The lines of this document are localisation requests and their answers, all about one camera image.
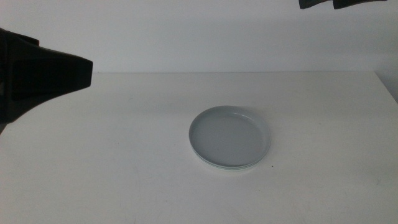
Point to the white shallow bowl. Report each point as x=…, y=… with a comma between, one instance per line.
x=231, y=170

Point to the grey shallow bowl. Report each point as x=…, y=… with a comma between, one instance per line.
x=230, y=137

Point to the pale green shallow bowl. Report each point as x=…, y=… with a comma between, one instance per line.
x=230, y=168

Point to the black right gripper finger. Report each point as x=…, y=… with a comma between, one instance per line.
x=351, y=3
x=314, y=3

